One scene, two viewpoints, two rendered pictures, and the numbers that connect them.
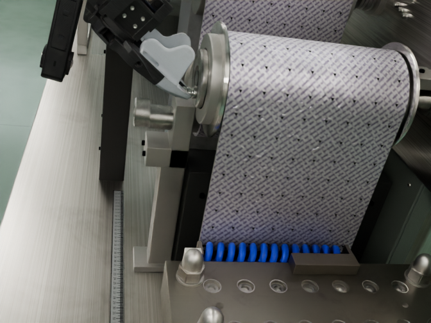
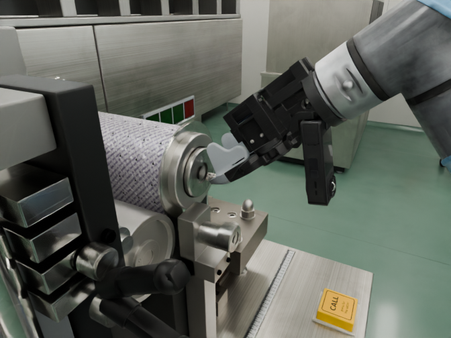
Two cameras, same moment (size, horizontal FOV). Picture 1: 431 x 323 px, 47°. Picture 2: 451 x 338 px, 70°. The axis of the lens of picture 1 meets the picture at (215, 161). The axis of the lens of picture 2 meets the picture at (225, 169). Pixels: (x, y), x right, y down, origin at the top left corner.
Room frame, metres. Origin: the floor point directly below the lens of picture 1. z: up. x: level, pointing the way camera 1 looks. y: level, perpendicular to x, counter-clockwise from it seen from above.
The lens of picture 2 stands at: (0.90, 0.35, 1.47)
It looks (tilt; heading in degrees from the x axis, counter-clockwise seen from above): 26 degrees down; 222
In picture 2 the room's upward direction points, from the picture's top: straight up
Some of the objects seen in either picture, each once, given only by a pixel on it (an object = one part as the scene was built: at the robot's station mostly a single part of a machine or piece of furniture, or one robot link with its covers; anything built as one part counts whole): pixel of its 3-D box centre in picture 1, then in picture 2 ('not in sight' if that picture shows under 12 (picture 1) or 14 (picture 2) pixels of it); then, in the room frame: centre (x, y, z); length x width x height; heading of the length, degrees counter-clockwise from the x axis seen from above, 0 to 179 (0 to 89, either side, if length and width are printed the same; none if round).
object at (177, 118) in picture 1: (159, 188); (207, 292); (0.63, 0.08, 1.05); 0.06 x 0.05 x 0.31; 105
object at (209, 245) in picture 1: (275, 255); not in sight; (0.56, -0.11, 1.03); 0.21 x 0.04 x 0.03; 105
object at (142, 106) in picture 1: (141, 112); (229, 237); (0.62, 0.11, 1.18); 0.04 x 0.02 x 0.04; 15
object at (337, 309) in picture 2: not in sight; (337, 308); (0.39, 0.21, 0.91); 0.07 x 0.07 x 0.02; 15
